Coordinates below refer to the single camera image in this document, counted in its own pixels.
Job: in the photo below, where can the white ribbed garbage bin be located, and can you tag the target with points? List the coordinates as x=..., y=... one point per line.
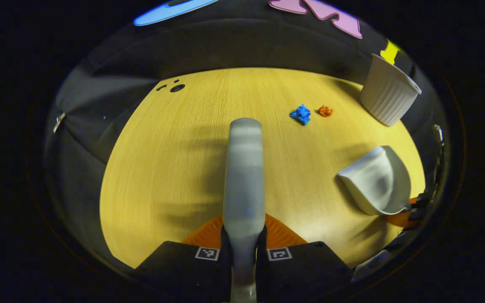
x=387, y=99

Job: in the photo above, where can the white dustpan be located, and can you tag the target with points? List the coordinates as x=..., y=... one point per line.
x=377, y=181

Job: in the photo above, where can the orange paper trash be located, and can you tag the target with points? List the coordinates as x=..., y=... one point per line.
x=325, y=111

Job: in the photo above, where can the small white broom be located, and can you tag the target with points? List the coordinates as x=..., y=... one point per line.
x=243, y=176

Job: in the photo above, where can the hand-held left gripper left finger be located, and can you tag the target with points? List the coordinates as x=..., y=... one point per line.
x=183, y=265

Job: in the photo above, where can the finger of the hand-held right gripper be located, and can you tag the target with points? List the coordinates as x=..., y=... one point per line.
x=411, y=212

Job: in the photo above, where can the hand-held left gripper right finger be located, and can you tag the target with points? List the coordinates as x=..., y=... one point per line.
x=301, y=265

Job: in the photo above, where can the white cloth clip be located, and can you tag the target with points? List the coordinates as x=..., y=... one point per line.
x=59, y=122

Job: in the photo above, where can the blue paper trash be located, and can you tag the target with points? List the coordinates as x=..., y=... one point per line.
x=301, y=114

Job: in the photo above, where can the black backdrop cloth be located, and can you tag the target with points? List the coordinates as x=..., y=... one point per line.
x=234, y=46

